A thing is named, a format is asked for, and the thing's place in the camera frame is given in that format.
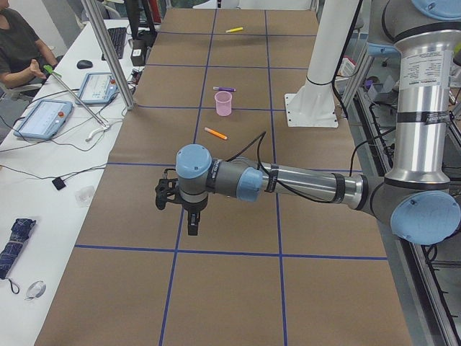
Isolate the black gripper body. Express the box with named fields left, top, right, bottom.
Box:
left=182, top=199, right=207, bottom=218

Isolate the orange highlighter pen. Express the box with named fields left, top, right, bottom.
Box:
left=204, top=127, right=228, bottom=141

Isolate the purple marker pen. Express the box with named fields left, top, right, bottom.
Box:
left=212, top=86, right=236, bottom=92

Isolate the yellow highlighter pen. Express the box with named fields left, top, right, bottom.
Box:
left=225, top=27, right=244, bottom=33

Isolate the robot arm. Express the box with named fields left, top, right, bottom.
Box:
left=166, top=1, right=460, bottom=245

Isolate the pink mesh pen holder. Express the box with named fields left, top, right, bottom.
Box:
left=214, top=91, right=232, bottom=117

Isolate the clear crumpled plastic bag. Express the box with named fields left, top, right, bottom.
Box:
left=74, top=185, right=95, bottom=208

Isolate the small black puck device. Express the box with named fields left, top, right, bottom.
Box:
left=52, top=177, right=66, bottom=191

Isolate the far blue teach pendant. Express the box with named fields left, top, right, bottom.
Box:
left=78, top=72, right=118, bottom=105

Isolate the blue teach pendant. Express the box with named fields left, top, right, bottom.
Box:
left=13, top=99, right=73, bottom=140
left=78, top=72, right=118, bottom=105

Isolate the black box with label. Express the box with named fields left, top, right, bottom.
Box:
left=130, top=39, right=147, bottom=66

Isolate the clear plastic cap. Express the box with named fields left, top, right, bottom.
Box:
left=25, top=280, right=47, bottom=301

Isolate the folded blue umbrella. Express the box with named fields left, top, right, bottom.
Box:
left=1, top=218, right=37, bottom=295

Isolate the near blue teach pendant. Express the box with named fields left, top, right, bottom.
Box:
left=13, top=99, right=73, bottom=140

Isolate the black computer mouse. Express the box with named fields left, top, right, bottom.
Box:
left=76, top=59, right=93, bottom=69

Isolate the black keyboard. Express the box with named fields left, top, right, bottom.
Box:
left=107, top=27, right=127, bottom=59

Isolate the metal rod with green tip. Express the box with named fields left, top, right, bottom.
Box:
left=43, top=64, right=109, bottom=129

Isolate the seated person in dark shirt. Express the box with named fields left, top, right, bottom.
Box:
left=1, top=1, right=59, bottom=89

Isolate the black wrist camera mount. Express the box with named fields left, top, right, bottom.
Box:
left=155, top=168, right=182, bottom=210

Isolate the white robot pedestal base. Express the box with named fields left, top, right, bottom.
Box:
left=285, top=0, right=362, bottom=128

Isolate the aluminium frame post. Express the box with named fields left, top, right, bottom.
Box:
left=81, top=0, right=134, bottom=110

